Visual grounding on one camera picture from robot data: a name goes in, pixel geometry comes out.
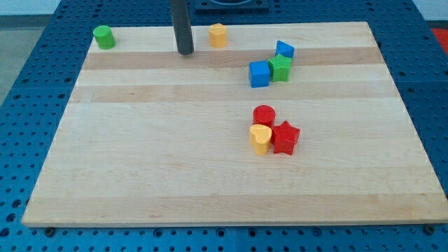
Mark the green star block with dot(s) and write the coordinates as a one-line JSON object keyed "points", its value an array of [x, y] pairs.
{"points": [[279, 67]]}

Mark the yellow hexagon block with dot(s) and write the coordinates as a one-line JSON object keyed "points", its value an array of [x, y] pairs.
{"points": [[218, 35]]}

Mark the red cylinder block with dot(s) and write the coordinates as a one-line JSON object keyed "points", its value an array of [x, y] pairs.
{"points": [[264, 115]]}

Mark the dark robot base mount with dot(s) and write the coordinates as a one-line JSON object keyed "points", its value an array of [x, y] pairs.
{"points": [[202, 6]]}

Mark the black cylindrical robot arm rod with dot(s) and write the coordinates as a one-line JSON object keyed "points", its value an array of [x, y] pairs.
{"points": [[182, 26]]}

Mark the red star block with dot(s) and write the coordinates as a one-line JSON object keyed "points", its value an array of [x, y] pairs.
{"points": [[284, 138]]}

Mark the light wooden board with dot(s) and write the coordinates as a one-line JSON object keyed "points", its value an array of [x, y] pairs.
{"points": [[151, 138]]}

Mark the blue block behind star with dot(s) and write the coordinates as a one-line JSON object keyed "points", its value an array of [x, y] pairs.
{"points": [[284, 49]]}

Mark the blue cube block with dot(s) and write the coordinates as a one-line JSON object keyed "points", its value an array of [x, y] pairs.
{"points": [[259, 74]]}

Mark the yellow heart block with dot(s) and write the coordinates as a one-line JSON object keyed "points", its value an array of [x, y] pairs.
{"points": [[260, 138]]}

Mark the green cylinder block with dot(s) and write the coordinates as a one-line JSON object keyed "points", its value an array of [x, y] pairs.
{"points": [[104, 37]]}

